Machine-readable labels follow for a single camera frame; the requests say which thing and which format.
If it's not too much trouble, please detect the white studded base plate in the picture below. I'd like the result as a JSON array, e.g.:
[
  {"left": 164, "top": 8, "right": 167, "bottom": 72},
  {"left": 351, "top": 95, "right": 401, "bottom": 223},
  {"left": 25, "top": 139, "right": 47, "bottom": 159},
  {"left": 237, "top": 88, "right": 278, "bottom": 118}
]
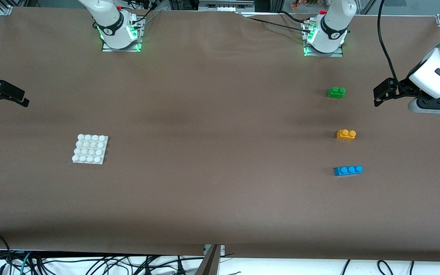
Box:
[{"left": 71, "top": 134, "right": 109, "bottom": 165}]

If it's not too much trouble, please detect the blue three-stud block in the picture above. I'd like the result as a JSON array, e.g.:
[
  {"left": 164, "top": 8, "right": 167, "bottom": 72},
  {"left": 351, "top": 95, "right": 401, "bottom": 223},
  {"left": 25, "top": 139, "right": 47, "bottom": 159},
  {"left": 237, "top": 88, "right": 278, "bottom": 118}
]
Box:
[{"left": 334, "top": 165, "right": 363, "bottom": 176}]

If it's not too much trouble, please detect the white power strip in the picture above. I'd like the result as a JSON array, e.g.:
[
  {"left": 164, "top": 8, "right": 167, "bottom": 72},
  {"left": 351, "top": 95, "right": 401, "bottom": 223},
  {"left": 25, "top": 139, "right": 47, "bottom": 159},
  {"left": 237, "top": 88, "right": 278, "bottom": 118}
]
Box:
[{"left": 199, "top": 0, "right": 255, "bottom": 12}]

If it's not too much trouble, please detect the brown table cover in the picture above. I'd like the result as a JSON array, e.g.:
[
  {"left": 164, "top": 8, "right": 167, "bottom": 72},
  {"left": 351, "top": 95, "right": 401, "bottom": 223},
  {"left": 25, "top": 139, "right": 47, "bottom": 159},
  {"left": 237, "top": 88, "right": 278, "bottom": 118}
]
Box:
[{"left": 0, "top": 6, "right": 440, "bottom": 263}]

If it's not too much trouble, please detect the short curved black base cable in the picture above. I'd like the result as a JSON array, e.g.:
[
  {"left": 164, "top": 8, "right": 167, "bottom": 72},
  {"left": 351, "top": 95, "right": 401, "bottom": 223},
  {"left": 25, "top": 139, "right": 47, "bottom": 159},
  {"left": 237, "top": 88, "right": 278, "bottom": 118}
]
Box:
[{"left": 279, "top": 11, "right": 312, "bottom": 24}]

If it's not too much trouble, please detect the long black base cable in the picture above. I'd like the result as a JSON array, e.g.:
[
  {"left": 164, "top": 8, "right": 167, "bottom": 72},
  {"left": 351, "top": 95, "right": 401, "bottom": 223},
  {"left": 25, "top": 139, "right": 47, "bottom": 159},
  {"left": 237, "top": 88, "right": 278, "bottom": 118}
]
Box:
[{"left": 243, "top": 15, "right": 307, "bottom": 34}]

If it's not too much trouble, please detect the teal floor cable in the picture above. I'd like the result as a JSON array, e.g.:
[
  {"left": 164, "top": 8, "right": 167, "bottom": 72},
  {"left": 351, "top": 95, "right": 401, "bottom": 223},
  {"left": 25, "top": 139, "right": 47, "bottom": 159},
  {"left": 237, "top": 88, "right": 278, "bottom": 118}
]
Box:
[{"left": 19, "top": 251, "right": 32, "bottom": 275}]

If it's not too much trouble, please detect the metal table edge bracket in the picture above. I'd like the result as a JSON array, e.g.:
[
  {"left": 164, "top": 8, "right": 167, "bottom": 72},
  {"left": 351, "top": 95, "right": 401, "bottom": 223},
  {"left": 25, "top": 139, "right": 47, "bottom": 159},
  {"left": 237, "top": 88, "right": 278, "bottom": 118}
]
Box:
[{"left": 204, "top": 244, "right": 225, "bottom": 256}]

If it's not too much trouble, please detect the brown table post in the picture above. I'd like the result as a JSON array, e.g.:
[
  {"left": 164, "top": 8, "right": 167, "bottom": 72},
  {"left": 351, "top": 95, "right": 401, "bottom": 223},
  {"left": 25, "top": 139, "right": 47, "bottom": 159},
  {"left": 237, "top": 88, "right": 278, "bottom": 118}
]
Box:
[{"left": 195, "top": 244, "right": 221, "bottom": 275}]

